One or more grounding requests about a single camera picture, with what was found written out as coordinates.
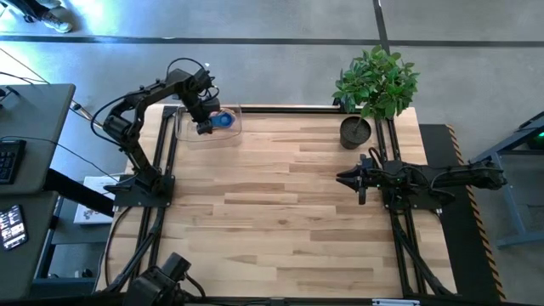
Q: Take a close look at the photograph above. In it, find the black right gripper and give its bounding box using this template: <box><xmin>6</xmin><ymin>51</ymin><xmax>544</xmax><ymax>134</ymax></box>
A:
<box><xmin>335</xmin><ymin>153</ymin><xmax>400</xmax><ymax>206</ymax></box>

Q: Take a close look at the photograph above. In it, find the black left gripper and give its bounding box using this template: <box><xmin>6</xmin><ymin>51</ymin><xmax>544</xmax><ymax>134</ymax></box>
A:
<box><xmin>186</xmin><ymin>91</ymin><xmax>222</xmax><ymax>136</ymax></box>

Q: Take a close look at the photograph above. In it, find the blue measuring cup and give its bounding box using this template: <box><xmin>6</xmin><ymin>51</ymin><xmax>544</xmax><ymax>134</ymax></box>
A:
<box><xmin>209</xmin><ymin>110</ymin><xmax>236</xmax><ymax>130</ymax></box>

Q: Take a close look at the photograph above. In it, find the clear plastic basket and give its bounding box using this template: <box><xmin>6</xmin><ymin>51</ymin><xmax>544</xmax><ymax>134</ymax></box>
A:
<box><xmin>174</xmin><ymin>105</ymin><xmax>243</xmax><ymax>144</ymax></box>

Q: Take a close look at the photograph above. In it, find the black plant pot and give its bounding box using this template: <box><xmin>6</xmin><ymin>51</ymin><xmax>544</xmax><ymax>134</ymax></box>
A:
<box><xmin>339</xmin><ymin>116</ymin><xmax>372</xmax><ymax>150</ymax></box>

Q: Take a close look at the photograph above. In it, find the green leafy plant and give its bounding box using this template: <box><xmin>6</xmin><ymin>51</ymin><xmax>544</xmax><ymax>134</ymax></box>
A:
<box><xmin>331</xmin><ymin>45</ymin><xmax>421</xmax><ymax>121</ymax></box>

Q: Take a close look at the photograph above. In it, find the black hazard-striped floor mat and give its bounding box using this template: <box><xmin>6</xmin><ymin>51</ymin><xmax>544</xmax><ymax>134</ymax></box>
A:
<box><xmin>418</xmin><ymin>123</ymin><xmax>507</xmax><ymax>303</ymax></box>

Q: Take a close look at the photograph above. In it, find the white label strip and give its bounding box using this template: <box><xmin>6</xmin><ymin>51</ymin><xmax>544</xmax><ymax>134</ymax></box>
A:
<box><xmin>372</xmin><ymin>298</ymin><xmax>421</xmax><ymax>306</ymax></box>

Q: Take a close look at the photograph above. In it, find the white printed booklet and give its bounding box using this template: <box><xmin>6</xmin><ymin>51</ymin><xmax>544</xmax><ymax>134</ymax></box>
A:
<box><xmin>74</xmin><ymin>176</ymin><xmax>120</xmax><ymax>225</ymax></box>

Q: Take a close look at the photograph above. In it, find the black diagonal desk beam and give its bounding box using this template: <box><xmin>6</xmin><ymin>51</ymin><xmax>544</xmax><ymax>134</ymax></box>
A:
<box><xmin>42</xmin><ymin>168</ymin><xmax>116</xmax><ymax>218</ymax></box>

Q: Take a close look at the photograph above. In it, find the black bulky device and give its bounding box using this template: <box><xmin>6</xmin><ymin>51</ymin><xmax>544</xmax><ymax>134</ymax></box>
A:
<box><xmin>122</xmin><ymin>252</ymin><xmax>206</xmax><ymax>306</ymax></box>

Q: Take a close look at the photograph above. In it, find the person's foot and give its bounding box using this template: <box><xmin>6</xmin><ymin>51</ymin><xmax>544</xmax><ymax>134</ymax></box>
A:
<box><xmin>8</xmin><ymin>0</ymin><xmax>74</xmax><ymax>34</ymax></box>

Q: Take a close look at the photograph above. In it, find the black keyboard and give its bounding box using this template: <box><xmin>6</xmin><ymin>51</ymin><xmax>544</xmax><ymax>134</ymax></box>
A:
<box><xmin>0</xmin><ymin>139</ymin><xmax>27</xmax><ymax>185</ymax></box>

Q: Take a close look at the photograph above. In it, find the black smartphone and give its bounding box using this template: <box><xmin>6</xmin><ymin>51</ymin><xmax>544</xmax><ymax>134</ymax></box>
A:
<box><xmin>0</xmin><ymin>205</ymin><xmax>29</xmax><ymax>251</ymax></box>

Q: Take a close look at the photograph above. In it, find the low grey desk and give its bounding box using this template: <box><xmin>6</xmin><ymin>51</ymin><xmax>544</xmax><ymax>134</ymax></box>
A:
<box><xmin>0</xmin><ymin>190</ymin><xmax>59</xmax><ymax>301</ymax></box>

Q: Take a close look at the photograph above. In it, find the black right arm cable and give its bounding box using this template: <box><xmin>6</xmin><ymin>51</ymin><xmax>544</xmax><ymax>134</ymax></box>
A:
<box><xmin>367</xmin><ymin>146</ymin><xmax>384</xmax><ymax>166</ymax></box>

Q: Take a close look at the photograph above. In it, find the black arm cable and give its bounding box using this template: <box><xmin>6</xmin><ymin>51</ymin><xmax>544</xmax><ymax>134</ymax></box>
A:
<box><xmin>165</xmin><ymin>57</ymin><xmax>209</xmax><ymax>82</ymax></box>
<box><xmin>367</xmin><ymin>146</ymin><xmax>384</xmax><ymax>166</ymax></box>

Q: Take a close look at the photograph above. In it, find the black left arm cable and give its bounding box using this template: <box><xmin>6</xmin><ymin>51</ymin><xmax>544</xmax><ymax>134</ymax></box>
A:
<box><xmin>165</xmin><ymin>57</ymin><xmax>209</xmax><ymax>82</ymax></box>

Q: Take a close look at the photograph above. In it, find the black aluminium table frame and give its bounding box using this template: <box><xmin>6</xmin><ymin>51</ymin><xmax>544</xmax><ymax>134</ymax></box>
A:
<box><xmin>96</xmin><ymin>105</ymin><xmax>458</xmax><ymax>298</ymax></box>

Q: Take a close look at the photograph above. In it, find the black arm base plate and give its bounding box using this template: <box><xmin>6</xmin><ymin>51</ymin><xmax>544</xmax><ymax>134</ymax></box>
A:
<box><xmin>382</xmin><ymin>176</ymin><xmax>443</xmax><ymax>212</ymax></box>
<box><xmin>113</xmin><ymin>186</ymin><xmax>173</xmax><ymax>208</ymax></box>

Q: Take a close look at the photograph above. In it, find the blue-grey metal table frame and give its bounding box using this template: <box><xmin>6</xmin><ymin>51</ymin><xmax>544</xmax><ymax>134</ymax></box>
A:
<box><xmin>468</xmin><ymin>110</ymin><xmax>544</xmax><ymax>250</ymax></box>

